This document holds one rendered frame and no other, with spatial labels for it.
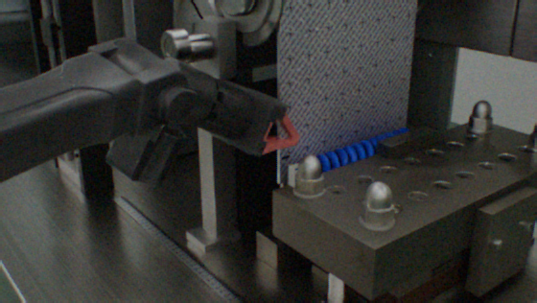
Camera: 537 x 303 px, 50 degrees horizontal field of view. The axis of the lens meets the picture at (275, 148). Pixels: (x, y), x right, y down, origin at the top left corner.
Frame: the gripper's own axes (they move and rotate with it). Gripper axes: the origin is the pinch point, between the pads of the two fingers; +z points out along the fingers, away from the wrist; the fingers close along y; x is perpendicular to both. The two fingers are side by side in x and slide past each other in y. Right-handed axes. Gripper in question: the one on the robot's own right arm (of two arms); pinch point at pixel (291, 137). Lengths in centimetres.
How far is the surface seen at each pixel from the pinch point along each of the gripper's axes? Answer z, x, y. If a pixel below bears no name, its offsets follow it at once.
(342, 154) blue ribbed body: 6.6, 0.6, 3.1
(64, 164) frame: -5.5, -20.2, -43.3
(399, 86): 15.1, 12.5, 0.2
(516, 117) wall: 271, 59, -114
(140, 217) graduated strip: -1.4, -20.2, -21.5
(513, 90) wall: 263, 72, -119
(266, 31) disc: -8.8, 10.1, -1.7
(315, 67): -1.3, 9.0, 0.3
